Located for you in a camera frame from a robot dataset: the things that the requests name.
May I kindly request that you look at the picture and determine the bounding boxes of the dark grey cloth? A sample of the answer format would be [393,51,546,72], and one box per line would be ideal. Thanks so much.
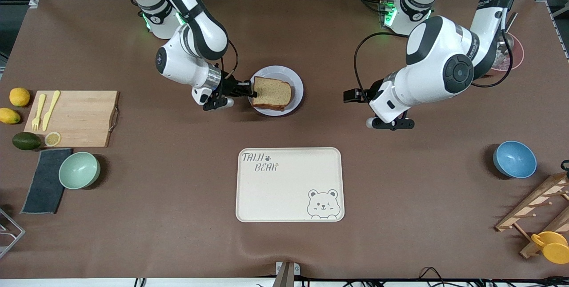
[20,148,73,215]

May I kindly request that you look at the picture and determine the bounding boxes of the green avocado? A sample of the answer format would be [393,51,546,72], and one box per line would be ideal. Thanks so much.
[12,132,42,151]

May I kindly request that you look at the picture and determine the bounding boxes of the plain brown bread slice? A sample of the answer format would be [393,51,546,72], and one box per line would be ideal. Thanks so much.
[252,76,293,106]

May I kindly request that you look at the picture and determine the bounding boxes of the yellow plastic knife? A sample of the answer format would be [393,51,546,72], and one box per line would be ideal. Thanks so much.
[42,90,61,132]

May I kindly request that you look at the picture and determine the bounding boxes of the yellow lemon lower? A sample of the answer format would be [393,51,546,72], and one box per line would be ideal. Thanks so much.
[0,108,21,125]

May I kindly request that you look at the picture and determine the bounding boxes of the yellow plastic cup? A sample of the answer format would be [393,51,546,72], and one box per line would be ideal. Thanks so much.
[531,231,569,264]

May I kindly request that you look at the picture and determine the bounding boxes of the metal wire rack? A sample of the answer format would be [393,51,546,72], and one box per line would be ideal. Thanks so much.
[0,208,26,259]

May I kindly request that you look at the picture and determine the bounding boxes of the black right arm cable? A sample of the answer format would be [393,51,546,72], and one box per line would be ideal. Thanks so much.
[220,40,239,80]

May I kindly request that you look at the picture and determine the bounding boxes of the metal scoop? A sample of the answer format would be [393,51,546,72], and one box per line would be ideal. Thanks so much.
[498,12,519,54]

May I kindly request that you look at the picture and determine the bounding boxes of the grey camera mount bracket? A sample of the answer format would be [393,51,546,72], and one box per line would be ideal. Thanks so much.
[272,261,301,287]

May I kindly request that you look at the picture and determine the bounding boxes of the yellow plastic fork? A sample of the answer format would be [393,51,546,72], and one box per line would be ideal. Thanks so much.
[31,94,46,132]

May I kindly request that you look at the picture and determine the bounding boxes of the wooden drying rack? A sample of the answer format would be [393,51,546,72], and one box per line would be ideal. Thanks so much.
[495,171,569,259]

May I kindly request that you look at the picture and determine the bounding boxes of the pale green bowl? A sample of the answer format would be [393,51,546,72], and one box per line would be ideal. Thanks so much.
[59,151,101,190]

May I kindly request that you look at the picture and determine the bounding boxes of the white round plate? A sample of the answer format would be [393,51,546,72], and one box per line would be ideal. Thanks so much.
[247,65,305,116]

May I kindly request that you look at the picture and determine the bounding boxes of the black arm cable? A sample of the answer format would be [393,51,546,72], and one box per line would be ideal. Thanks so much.
[220,40,239,80]
[354,29,514,102]

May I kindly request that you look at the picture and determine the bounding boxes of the round yellow lemon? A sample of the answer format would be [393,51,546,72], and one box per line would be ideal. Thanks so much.
[9,88,31,108]

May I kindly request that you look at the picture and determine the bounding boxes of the brown table mat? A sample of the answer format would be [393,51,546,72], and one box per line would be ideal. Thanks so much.
[0,0,569,281]

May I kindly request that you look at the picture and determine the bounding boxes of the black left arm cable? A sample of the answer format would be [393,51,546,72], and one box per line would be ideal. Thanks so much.
[354,29,514,102]

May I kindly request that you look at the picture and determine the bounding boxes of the wooden cutting board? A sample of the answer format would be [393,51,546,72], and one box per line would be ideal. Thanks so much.
[23,90,120,148]

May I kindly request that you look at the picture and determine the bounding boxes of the pink bowl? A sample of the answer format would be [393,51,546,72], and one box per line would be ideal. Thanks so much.
[488,32,525,72]

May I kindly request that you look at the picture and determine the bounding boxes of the clear ice cubes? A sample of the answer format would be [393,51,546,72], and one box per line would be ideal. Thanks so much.
[493,48,518,70]

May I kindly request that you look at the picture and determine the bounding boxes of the blue bowl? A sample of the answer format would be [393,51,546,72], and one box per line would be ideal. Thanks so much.
[493,140,537,179]

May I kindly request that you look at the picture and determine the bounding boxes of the cream bear-print tray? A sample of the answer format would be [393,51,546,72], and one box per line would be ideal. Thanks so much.
[236,147,345,223]

